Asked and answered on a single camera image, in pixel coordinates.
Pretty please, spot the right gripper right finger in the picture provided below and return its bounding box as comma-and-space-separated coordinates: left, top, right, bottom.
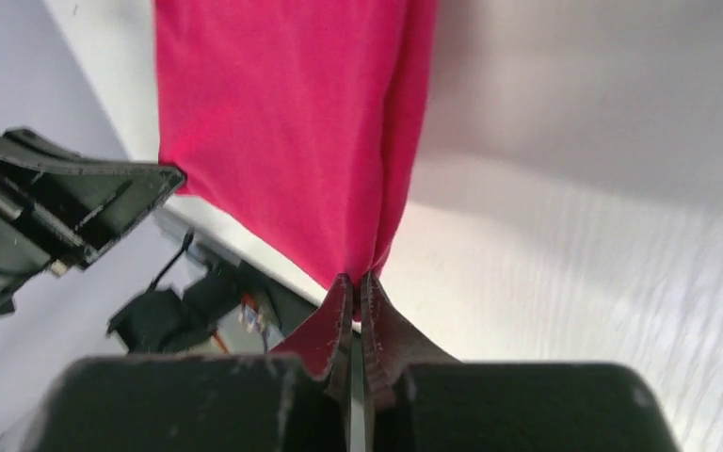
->
360, 271, 458, 451

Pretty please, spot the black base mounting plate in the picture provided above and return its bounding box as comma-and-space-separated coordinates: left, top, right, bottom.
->
106, 229, 316, 354

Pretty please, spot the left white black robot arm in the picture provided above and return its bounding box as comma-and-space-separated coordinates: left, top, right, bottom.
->
0, 128, 186, 315

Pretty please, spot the red t shirt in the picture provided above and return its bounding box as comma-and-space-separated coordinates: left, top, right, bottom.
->
153, 0, 438, 286

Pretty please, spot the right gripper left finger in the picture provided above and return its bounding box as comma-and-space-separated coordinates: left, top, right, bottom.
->
272, 274, 354, 451

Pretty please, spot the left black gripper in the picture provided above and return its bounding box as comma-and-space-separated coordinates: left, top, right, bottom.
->
0, 128, 186, 308

